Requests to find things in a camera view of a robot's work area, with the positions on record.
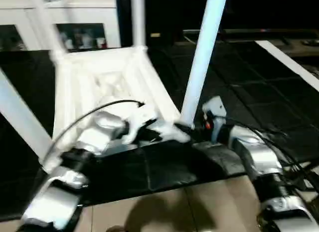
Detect white plastic table leg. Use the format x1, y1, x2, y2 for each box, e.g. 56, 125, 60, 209
130, 0, 148, 51
0, 69, 55, 166
29, 0, 68, 66
181, 0, 229, 130

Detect black mat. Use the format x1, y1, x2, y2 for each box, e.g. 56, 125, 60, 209
0, 39, 319, 214

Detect white flat board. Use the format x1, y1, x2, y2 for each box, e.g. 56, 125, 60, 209
255, 39, 319, 93

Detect black box gold label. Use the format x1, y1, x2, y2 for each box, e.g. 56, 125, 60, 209
116, 0, 202, 51

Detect grey floor box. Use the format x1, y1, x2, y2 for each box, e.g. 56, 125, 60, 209
298, 176, 319, 192

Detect white cabinet glass doors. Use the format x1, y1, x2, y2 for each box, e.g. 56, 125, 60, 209
0, 2, 122, 52

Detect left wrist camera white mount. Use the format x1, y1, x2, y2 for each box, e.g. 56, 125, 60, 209
123, 101, 160, 145

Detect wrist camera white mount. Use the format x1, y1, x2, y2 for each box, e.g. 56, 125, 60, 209
123, 101, 160, 145
201, 95, 228, 143

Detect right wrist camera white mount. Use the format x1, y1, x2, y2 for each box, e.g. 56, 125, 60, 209
201, 95, 228, 143

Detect black left camera cable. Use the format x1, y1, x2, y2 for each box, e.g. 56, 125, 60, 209
43, 99, 147, 166

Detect silver metal rail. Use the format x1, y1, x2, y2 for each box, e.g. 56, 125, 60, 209
182, 28, 319, 35

